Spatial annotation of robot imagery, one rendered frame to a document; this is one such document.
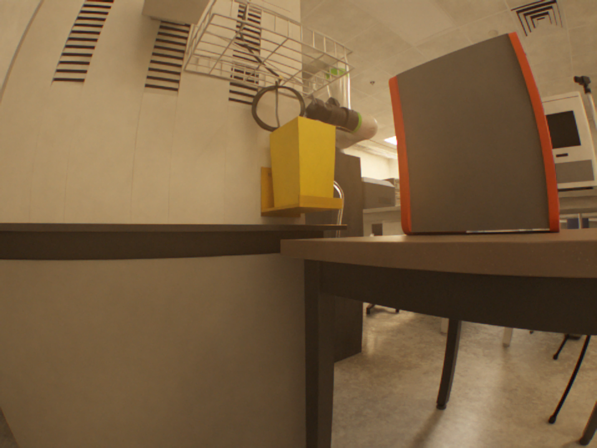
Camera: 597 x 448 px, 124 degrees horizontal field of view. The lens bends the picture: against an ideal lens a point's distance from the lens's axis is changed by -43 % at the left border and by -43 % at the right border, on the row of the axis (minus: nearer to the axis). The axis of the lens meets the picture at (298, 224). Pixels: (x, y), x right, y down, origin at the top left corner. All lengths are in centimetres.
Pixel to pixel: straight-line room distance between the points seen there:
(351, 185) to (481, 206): 103
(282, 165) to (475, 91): 44
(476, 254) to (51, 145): 62
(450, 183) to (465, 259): 36
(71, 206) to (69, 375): 30
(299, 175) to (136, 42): 44
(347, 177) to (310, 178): 102
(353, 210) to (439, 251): 124
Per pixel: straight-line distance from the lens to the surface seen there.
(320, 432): 62
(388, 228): 213
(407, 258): 31
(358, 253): 35
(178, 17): 61
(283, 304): 60
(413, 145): 68
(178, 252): 51
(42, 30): 70
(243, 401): 64
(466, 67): 68
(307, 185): 49
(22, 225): 48
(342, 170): 149
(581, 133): 177
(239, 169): 57
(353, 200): 151
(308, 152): 50
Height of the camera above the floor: 72
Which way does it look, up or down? 2 degrees up
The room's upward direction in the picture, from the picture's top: 1 degrees counter-clockwise
